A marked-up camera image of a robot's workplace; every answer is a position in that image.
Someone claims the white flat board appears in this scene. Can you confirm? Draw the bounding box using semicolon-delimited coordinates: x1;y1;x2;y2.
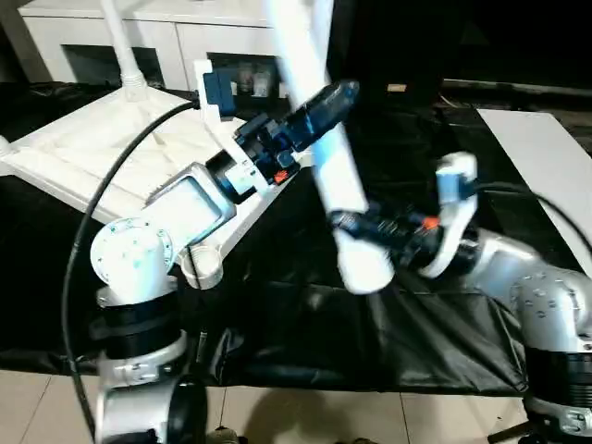
475;107;592;275

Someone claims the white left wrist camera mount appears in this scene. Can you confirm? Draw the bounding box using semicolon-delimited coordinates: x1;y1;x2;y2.
191;58;261;205

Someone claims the black work mat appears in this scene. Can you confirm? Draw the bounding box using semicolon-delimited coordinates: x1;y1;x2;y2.
0;80;592;398

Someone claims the white plastic table top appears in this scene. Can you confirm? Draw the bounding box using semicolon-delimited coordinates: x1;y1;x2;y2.
0;84;304;291

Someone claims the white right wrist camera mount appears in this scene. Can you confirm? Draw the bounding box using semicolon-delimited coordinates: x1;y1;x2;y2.
417;151;479;279

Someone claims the white cabinet with glass doors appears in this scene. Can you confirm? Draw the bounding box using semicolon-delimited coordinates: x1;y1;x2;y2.
17;0;335;101

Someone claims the black metal stand frame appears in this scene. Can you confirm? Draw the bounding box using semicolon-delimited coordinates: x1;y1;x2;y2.
487;419;533;443

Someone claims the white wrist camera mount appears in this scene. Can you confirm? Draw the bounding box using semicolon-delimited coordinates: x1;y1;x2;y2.
417;151;479;279
191;58;261;205

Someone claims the black metal rail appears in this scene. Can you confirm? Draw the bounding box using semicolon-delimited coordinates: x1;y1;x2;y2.
441;77;592;95

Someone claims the black robot foot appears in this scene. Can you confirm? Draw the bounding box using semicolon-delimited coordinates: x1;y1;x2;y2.
205;427;244;444

